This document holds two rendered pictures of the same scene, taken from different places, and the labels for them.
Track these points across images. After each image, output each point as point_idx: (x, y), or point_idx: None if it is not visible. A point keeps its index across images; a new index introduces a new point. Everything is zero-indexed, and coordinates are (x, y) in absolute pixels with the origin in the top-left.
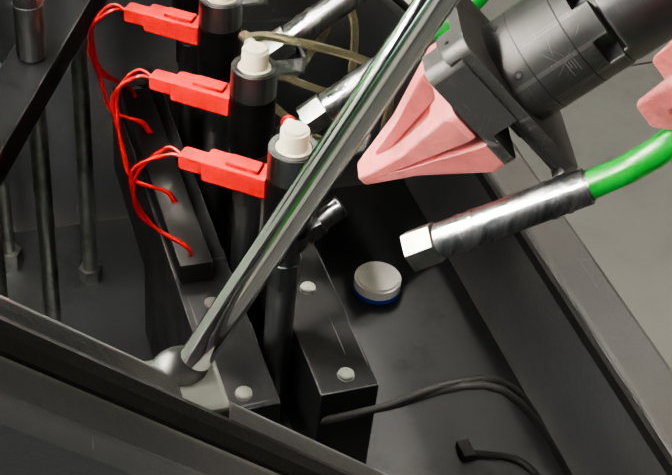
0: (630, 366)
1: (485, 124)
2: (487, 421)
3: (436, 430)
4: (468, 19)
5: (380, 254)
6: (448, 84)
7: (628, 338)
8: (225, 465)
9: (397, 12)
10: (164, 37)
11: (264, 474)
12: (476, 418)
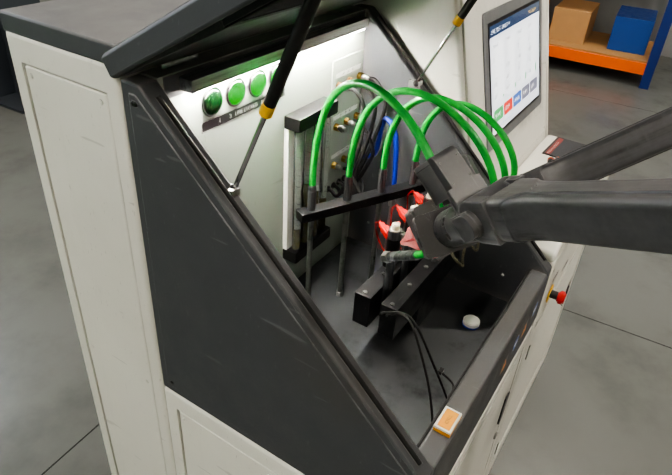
0: (479, 361)
1: (415, 234)
2: (457, 371)
3: (440, 362)
4: (427, 207)
5: (484, 318)
6: (408, 218)
7: (489, 356)
8: (223, 197)
9: (526, 242)
10: None
11: (230, 204)
12: (455, 368)
